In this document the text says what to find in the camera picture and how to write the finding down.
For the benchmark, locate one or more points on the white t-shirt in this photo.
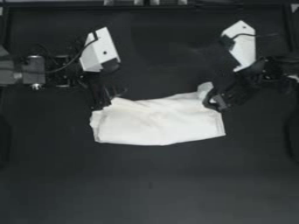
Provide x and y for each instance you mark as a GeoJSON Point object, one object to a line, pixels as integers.
{"type": "Point", "coordinates": [155, 122]}

